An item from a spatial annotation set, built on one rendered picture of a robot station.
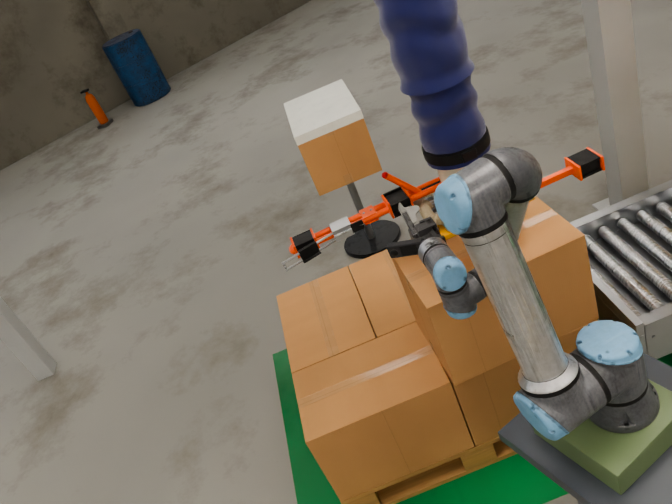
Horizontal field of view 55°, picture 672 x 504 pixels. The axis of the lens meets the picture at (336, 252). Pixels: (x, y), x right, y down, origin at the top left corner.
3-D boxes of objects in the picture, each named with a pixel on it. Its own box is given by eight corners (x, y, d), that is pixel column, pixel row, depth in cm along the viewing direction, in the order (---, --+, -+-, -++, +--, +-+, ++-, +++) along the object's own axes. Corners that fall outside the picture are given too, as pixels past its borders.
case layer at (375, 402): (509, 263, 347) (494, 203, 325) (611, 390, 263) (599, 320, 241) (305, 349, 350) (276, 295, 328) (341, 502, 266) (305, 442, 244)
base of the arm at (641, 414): (674, 396, 172) (671, 372, 166) (631, 445, 166) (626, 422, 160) (611, 365, 186) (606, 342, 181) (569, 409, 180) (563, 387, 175)
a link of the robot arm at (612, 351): (661, 380, 166) (654, 333, 156) (611, 418, 163) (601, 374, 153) (615, 349, 178) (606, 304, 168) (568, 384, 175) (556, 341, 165)
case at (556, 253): (544, 265, 275) (527, 188, 254) (599, 318, 242) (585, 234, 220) (417, 325, 274) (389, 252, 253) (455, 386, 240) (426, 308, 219)
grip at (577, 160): (590, 159, 206) (587, 146, 203) (605, 170, 198) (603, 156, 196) (566, 170, 206) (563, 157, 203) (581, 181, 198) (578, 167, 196)
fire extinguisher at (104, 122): (111, 119, 918) (90, 84, 889) (115, 122, 899) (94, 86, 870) (96, 128, 911) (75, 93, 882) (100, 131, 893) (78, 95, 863)
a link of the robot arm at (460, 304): (490, 306, 191) (479, 275, 184) (459, 328, 189) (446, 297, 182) (471, 292, 198) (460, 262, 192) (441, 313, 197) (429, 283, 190)
